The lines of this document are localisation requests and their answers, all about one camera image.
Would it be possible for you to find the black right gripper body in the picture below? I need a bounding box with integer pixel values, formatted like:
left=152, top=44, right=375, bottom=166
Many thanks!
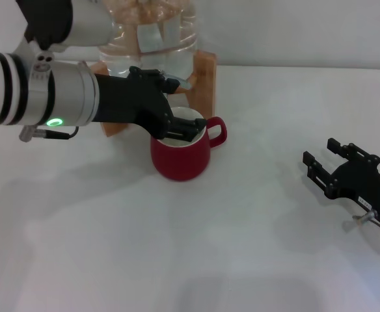
left=328, top=161, right=380, bottom=224

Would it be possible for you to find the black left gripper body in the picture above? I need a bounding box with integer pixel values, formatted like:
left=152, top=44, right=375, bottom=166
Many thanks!
left=94, top=73, right=175, bottom=140

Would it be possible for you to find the chrome faucet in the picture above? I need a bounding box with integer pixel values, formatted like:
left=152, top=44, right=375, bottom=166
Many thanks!
left=163, top=71, right=193, bottom=89

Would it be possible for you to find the red ceramic cup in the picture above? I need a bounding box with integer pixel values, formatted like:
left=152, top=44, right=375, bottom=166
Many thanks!
left=150, top=107, right=228, bottom=182

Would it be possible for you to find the silver metal connector plug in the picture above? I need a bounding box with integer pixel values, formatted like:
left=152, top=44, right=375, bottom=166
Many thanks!
left=352, top=209, right=379, bottom=226

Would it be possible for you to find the wooden dispenser stand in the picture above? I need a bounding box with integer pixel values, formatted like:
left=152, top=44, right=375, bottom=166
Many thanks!
left=88, top=50, right=217, bottom=137

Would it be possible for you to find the glass water dispenser jar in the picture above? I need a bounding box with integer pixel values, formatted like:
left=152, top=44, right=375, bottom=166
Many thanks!
left=97, top=0, right=199, bottom=82

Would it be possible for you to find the grey black wrist camera box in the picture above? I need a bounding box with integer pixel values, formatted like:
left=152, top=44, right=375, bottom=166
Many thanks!
left=16, top=0, right=115, bottom=52

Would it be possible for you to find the thin dark cable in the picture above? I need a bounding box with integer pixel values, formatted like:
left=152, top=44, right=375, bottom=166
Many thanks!
left=19, top=125, right=79, bottom=142

